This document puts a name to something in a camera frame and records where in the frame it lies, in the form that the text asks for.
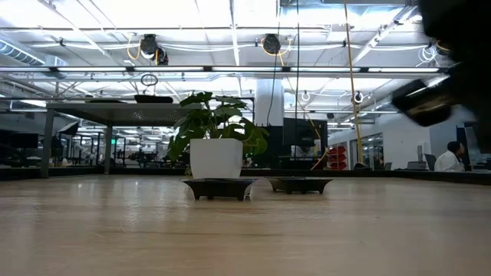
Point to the red storage bins stack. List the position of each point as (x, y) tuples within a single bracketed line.
[(337, 157)]

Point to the dark desk monitor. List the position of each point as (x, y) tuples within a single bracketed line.
[(23, 141)]

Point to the person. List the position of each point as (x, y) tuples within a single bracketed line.
[(449, 163)]

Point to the green plant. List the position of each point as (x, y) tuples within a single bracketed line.
[(216, 161)]

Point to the long ceiling light bar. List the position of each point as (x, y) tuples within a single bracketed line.
[(172, 69)]

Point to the black table edge frame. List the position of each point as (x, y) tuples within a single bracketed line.
[(57, 173)]

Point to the grey office chair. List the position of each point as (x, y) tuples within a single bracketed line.
[(430, 161)]

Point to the dark computer monitor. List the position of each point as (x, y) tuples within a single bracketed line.
[(484, 153)]

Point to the black display screen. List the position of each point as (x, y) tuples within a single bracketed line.
[(303, 132)]

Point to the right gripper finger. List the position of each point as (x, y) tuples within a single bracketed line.
[(473, 88)]

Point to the ribbed ceiling air duct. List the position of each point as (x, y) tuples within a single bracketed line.
[(19, 53)]

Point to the grey laptop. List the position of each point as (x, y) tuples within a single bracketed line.
[(416, 165)]

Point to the black square footed plate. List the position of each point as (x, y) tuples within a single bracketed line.
[(301, 186), (218, 188)]

